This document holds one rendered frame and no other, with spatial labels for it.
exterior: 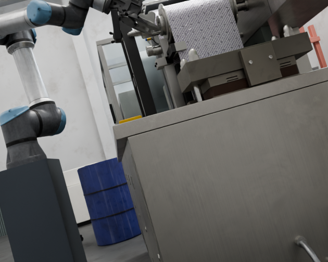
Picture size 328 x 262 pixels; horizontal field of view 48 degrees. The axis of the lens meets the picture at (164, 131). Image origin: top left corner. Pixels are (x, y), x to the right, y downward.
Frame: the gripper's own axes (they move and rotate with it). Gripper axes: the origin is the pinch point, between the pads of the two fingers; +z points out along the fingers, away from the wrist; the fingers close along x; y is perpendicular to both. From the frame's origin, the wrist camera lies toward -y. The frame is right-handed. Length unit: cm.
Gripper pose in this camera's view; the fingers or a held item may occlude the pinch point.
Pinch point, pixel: (155, 32)
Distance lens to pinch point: 138.7
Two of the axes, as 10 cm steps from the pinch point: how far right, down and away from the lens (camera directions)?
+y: 4.0, -9.1, 1.5
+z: 9.1, 4.1, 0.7
